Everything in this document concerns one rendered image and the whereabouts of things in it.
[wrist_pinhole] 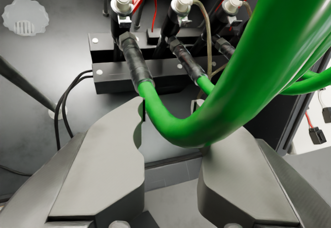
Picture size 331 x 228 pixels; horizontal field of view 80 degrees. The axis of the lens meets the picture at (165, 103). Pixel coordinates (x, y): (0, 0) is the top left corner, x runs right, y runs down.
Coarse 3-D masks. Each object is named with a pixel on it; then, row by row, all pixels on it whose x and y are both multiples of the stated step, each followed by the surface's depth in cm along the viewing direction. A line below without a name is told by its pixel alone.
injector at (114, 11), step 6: (114, 0) 25; (114, 6) 25; (132, 6) 25; (114, 12) 25; (120, 12) 25; (126, 12) 25; (114, 18) 26; (114, 24) 27; (114, 30) 28; (120, 30) 28; (126, 30) 28; (114, 36) 30; (114, 42) 32; (114, 48) 34; (120, 48) 29; (114, 54) 36; (120, 54) 36; (114, 60) 39; (120, 60) 38
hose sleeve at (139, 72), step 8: (128, 40) 22; (128, 48) 21; (136, 48) 21; (128, 56) 20; (136, 56) 19; (128, 64) 19; (136, 64) 18; (144, 64) 19; (136, 72) 17; (144, 72) 17; (136, 80) 17; (144, 80) 17; (152, 80) 17; (136, 88) 17
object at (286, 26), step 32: (288, 0) 3; (320, 0) 3; (256, 32) 4; (288, 32) 3; (320, 32) 3; (256, 64) 4; (288, 64) 4; (224, 96) 5; (256, 96) 4; (160, 128) 12; (192, 128) 7; (224, 128) 6
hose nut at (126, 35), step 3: (123, 33) 23; (126, 33) 23; (129, 33) 23; (120, 36) 23; (123, 36) 23; (126, 36) 22; (129, 36) 22; (132, 36) 23; (135, 36) 23; (120, 39) 22; (123, 39) 22; (126, 39) 22; (135, 39) 23; (120, 42) 23; (120, 45) 23
